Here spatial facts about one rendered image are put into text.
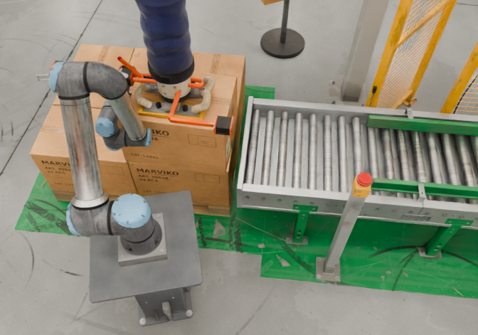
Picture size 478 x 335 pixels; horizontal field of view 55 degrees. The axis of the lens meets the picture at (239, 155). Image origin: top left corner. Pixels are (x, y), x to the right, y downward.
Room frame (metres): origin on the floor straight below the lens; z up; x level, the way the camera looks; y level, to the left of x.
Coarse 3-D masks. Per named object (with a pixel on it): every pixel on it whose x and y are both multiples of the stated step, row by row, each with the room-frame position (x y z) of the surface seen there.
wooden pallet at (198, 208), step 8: (240, 128) 2.14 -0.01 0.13; (56, 192) 1.60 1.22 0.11; (64, 192) 1.59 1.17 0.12; (72, 192) 1.59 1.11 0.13; (232, 192) 1.60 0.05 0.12; (64, 200) 1.60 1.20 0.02; (112, 200) 1.59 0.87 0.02; (200, 208) 1.52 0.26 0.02; (208, 208) 1.49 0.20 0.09; (216, 208) 1.48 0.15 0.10; (224, 208) 1.48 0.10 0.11
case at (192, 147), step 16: (224, 80) 1.81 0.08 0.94; (144, 96) 1.69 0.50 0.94; (224, 96) 1.69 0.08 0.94; (208, 112) 1.57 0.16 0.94; (224, 112) 1.57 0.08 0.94; (160, 128) 1.51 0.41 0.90; (176, 128) 1.49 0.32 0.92; (192, 128) 1.48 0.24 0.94; (208, 128) 1.47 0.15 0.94; (160, 144) 1.51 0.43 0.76; (176, 144) 1.49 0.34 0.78; (192, 144) 1.48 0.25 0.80; (208, 144) 1.46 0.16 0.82; (224, 144) 1.46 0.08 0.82; (128, 160) 1.55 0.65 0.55; (144, 160) 1.53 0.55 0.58; (160, 160) 1.51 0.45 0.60; (176, 160) 1.50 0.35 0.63; (192, 160) 1.48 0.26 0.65; (208, 160) 1.46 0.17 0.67; (224, 160) 1.45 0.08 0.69
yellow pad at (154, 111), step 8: (152, 104) 1.61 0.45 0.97; (160, 104) 1.59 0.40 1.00; (184, 104) 1.61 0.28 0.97; (144, 112) 1.55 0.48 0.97; (152, 112) 1.55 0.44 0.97; (160, 112) 1.55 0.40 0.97; (168, 112) 1.55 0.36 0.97; (176, 112) 1.55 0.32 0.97; (184, 112) 1.55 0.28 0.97; (192, 112) 1.55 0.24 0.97; (200, 112) 1.55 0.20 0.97
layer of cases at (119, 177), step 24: (96, 48) 2.54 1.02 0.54; (120, 48) 2.54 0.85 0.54; (144, 48) 2.54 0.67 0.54; (216, 72) 2.30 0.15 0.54; (240, 72) 2.30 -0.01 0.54; (96, 96) 2.07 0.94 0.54; (240, 96) 2.15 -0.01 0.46; (48, 120) 1.86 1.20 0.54; (240, 120) 2.16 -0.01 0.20; (48, 144) 1.67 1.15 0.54; (48, 168) 1.59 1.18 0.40; (120, 168) 1.54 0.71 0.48; (144, 168) 1.53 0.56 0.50; (168, 168) 1.51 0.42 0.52; (120, 192) 1.55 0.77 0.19; (144, 192) 1.53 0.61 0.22; (168, 192) 1.52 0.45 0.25; (192, 192) 1.50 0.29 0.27; (216, 192) 1.48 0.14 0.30
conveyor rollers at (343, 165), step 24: (288, 120) 1.87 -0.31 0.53; (312, 120) 1.86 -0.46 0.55; (264, 144) 1.68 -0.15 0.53; (312, 144) 1.67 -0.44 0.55; (360, 144) 1.67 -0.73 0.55; (384, 144) 1.67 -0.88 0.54; (432, 144) 1.67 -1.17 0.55; (264, 168) 1.50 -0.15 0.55; (312, 168) 1.50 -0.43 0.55; (360, 168) 1.50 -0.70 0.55; (408, 168) 1.50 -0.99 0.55; (432, 168) 1.50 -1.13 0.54
